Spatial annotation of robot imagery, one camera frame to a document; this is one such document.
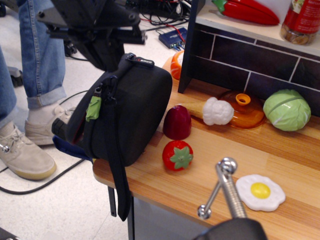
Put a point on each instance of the black caster wheel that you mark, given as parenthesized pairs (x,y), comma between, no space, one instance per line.
(69,48)

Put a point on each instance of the beige sneaker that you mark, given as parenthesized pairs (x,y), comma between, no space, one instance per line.
(22,156)
(38,125)

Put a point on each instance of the blue clamp with black grip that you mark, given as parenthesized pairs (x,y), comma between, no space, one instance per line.
(58,129)

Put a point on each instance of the red labelled plastic jar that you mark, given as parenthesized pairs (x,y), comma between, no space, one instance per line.
(302,22)

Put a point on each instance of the black zipper bag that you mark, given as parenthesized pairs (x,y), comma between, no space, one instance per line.
(134,99)

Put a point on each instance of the toy fried egg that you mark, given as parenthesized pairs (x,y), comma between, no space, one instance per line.
(260,193)

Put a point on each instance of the black table leg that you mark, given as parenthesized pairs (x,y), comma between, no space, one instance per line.
(112,201)

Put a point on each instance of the blue network switch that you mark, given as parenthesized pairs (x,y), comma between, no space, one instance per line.
(174,39)

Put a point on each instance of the beige sneaker near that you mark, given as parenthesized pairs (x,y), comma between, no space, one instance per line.
(22,156)

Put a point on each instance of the metal clamp screw handle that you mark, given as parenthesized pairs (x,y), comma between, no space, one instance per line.
(225,169)

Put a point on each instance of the dark tiled toy shelf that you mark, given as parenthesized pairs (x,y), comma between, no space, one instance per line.
(248,57)

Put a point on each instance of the green toy cabbage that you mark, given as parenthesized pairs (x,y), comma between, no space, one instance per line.
(287,110)

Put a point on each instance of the red toy strawberry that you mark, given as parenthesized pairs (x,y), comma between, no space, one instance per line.
(177,155)

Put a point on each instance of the orange toy salmon sushi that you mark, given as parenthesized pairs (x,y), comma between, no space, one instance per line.
(174,64)

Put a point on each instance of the red toy chili pepper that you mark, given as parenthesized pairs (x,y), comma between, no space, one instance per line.
(247,10)

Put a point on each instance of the black clamp body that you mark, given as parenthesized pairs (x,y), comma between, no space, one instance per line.
(235,229)

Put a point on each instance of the blue jeans leg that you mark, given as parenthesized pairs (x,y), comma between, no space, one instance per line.
(8,99)
(43,57)

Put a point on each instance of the blue jeans left leg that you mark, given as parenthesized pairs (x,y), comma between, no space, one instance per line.
(8,99)

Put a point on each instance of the green tape zipper pull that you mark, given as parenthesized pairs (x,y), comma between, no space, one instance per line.
(93,110)

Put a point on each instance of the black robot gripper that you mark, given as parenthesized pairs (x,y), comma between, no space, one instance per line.
(96,16)

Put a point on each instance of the toy ice cream cone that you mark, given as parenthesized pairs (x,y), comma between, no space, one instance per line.
(212,111)

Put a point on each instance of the beige sneaker far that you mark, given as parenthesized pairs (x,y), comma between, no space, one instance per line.
(38,125)

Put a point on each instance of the dark red toy onion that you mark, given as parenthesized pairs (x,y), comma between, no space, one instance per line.
(177,123)

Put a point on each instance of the orange glass pot lid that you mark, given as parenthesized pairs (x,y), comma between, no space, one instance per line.
(248,110)

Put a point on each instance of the blue jeans right leg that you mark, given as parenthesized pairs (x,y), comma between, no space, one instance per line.
(43,57)

